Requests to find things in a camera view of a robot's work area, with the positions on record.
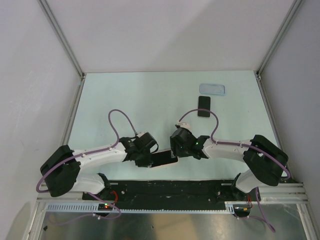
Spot pink phone case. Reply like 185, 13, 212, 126
149, 149, 180, 169

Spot blue-edged black phone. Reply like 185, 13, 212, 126
151, 149, 179, 168

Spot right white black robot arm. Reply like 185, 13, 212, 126
170, 127, 290, 201

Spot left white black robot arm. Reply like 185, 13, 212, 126
36, 132, 159, 200

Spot black phone on table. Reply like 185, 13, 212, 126
197, 96, 211, 118

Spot clear blue phone case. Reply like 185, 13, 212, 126
199, 83, 226, 96

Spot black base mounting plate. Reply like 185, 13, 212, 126
97, 180, 261, 211

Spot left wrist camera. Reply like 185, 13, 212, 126
136, 131, 147, 138

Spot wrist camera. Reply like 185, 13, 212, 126
136, 131, 147, 138
175, 121, 191, 131

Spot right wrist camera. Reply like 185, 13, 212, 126
175, 121, 191, 131

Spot aluminium frame rail front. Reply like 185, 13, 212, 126
36, 183, 309, 204

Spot white slotted cable duct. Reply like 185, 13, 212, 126
43, 201, 237, 215

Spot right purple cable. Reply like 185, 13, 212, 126
176, 108, 291, 233

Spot left aluminium corner post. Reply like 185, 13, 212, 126
37, 0, 85, 79

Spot aluminium corner post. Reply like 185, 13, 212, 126
37, 0, 85, 79
255, 0, 305, 80

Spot right aluminium corner post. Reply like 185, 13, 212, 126
255, 0, 305, 80

